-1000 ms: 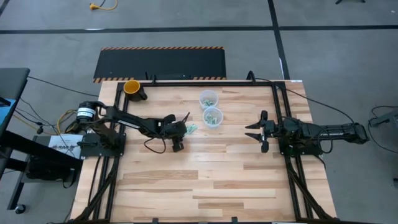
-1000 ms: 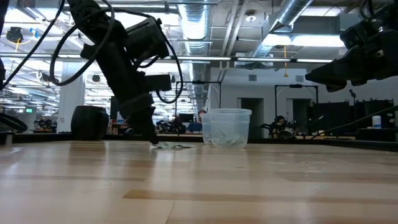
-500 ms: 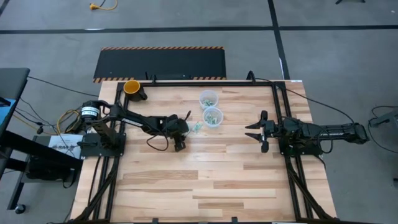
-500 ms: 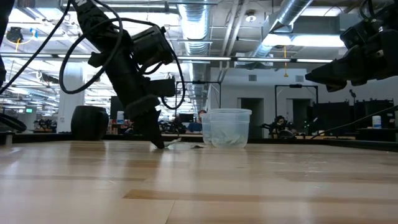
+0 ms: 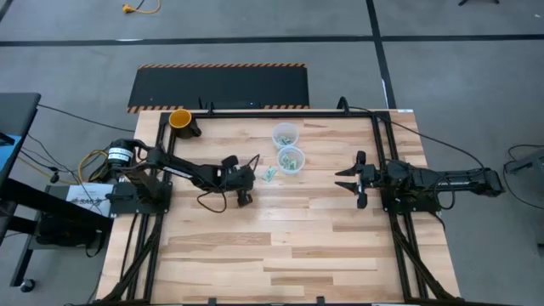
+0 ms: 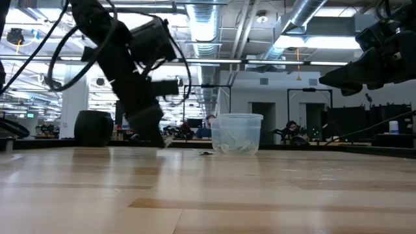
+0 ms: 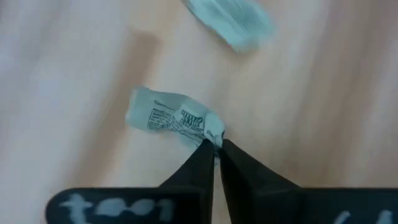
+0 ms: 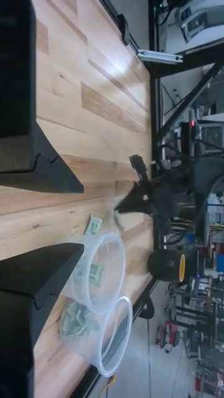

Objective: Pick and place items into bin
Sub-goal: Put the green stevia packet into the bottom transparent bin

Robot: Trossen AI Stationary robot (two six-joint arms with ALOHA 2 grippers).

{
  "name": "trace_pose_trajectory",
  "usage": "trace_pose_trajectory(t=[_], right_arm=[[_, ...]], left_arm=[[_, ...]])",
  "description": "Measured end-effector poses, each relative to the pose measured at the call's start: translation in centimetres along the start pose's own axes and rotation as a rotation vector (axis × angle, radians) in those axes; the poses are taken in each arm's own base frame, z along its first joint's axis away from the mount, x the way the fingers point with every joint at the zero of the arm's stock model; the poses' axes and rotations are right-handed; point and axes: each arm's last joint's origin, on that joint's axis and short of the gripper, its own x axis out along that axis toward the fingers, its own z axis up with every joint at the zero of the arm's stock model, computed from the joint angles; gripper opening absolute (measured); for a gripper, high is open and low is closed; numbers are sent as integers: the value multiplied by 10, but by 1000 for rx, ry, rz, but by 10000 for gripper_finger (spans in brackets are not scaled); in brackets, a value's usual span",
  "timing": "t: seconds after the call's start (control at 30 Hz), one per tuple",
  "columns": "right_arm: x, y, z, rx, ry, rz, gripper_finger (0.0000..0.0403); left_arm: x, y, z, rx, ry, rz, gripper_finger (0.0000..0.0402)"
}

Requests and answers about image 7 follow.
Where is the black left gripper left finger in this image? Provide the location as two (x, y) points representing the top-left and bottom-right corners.
(158, 139), (216, 224)

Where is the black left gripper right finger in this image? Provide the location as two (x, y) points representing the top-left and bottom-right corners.
(218, 138), (302, 224)

